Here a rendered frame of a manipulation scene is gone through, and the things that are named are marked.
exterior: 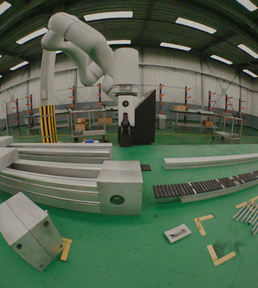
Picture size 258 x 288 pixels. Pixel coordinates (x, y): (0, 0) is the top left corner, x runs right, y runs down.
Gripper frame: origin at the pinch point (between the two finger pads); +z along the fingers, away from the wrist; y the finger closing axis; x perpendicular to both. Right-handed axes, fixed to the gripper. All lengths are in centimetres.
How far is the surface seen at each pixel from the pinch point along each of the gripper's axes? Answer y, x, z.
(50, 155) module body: -3.8, 28.8, 5.0
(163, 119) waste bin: 472, -136, 48
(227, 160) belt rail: -1.8, -45.5, 8.5
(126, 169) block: -18.7, -0.6, 1.6
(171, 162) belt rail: -1.8, -16.8, 8.0
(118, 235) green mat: -29.8, 1.2, 11.1
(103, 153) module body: -4.9, 7.3, 3.0
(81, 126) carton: 458, 184, 72
